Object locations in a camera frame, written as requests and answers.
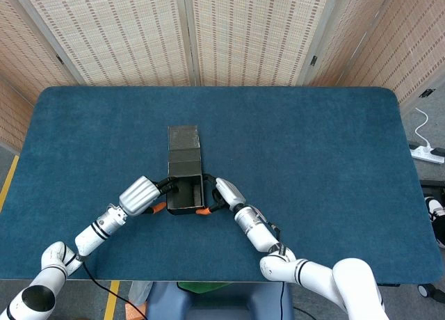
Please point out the woven bamboo screen panel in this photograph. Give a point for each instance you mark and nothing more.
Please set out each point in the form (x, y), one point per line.
(24, 48)
(347, 38)
(417, 38)
(257, 31)
(12, 114)
(114, 31)

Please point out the black chair base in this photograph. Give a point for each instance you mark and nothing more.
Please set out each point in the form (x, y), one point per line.
(434, 186)

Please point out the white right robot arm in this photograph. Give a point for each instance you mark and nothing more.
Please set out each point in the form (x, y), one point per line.
(257, 233)

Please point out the black and white sneaker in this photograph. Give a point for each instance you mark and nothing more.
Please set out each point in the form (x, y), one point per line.
(436, 212)

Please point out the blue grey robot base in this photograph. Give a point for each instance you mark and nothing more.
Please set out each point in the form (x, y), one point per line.
(222, 306)

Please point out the white power strip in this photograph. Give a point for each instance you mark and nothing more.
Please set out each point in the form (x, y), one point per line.
(426, 154)

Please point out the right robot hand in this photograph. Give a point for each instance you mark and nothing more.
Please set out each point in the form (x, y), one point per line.
(229, 193)

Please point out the green cloth piece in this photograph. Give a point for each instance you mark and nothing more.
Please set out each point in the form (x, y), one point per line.
(201, 287)

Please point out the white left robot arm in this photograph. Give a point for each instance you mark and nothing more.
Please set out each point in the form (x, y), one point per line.
(94, 234)

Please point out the yellow floor tape line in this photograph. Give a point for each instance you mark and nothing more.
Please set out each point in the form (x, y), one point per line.
(112, 304)
(9, 181)

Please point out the orange foam block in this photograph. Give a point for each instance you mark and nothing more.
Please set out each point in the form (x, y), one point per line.
(131, 313)

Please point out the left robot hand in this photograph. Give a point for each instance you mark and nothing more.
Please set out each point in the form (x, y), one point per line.
(139, 196)

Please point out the black caster wheel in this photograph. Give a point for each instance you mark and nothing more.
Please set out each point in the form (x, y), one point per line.
(424, 291)

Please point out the dark cardboard box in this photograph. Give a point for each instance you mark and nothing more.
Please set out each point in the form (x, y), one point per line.
(184, 149)

